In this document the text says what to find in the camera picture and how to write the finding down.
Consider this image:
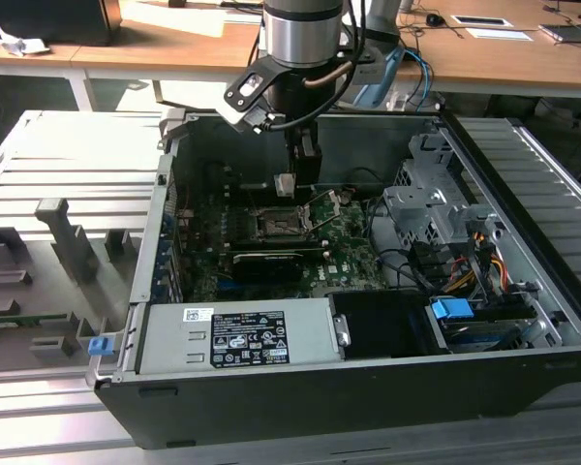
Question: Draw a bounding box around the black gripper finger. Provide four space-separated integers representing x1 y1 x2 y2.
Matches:
285 123 323 188

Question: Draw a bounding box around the square silver CPU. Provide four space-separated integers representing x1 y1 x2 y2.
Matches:
273 172 297 198

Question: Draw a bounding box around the CPU socket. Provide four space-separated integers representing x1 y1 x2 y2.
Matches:
244 205 317 243

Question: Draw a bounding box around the green motherboard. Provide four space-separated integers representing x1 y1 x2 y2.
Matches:
173 186 391 301

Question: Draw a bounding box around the pale blue teach pendant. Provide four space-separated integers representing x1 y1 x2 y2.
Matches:
352 46 409 110

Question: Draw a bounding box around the black graphics card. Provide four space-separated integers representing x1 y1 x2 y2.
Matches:
227 236 323 285

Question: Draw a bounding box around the silver metal drive cage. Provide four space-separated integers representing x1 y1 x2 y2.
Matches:
382 133 505 253

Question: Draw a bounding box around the wooden desk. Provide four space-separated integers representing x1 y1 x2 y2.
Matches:
0 18 272 83
396 0 581 98

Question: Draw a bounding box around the black plastic shroud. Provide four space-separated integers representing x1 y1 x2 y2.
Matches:
328 288 449 360

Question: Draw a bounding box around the blue disk carrier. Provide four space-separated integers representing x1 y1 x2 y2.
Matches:
429 297 474 322

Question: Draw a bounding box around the grey power supply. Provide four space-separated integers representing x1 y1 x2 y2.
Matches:
138 297 351 377

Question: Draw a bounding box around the black open PC case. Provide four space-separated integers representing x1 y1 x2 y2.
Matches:
85 108 581 450

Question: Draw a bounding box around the grey disk drive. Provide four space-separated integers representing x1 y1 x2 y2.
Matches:
438 304 538 354

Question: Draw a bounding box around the grey parts rack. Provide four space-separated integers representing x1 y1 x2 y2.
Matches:
0 198 144 360

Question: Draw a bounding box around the blue case latch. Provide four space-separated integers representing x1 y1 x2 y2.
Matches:
87 336 115 358

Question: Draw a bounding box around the crumpled white paper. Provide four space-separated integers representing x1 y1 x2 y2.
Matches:
0 26 52 57

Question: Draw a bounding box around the dark notebook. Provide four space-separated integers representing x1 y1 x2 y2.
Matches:
538 22 581 47

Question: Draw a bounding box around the green RAM stick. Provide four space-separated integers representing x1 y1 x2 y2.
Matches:
0 314 70 327

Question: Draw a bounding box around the black camera cable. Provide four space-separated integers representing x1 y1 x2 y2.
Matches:
269 0 367 133

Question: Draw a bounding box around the blue cable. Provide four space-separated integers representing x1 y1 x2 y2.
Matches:
403 47 437 115

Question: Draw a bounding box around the black wire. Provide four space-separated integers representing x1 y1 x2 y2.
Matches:
367 167 435 295

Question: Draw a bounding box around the yellow red wire bundle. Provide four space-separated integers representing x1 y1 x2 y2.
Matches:
444 232 509 295

